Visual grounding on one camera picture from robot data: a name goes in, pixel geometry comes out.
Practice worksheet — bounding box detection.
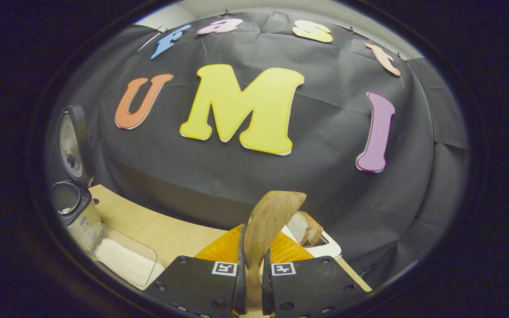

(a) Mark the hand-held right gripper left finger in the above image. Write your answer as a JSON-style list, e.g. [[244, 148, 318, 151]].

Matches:
[[143, 224, 247, 318]]

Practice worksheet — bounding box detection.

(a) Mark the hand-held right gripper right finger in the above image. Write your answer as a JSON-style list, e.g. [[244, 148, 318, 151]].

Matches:
[[261, 232, 372, 318]]

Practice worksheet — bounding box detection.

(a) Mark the wooden spoon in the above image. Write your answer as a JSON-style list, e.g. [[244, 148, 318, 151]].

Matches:
[[243, 191, 307, 310]]

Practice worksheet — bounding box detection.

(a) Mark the silver black rice cooker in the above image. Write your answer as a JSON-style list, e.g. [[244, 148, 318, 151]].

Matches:
[[50, 105, 103, 242]]

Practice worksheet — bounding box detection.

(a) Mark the white toaster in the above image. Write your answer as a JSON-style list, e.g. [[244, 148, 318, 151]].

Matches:
[[281, 211, 342, 260]]

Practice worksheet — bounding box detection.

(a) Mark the toasted bread slice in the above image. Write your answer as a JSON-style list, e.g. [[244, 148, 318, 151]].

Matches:
[[288, 211, 324, 247]]

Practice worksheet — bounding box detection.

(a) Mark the black backdrop cloth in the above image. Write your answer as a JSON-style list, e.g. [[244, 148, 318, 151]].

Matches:
[[45, 9, 469, 288]]

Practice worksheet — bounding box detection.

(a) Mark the clear plastic container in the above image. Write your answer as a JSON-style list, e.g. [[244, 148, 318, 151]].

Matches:
[[80, 222, 158, 288]]

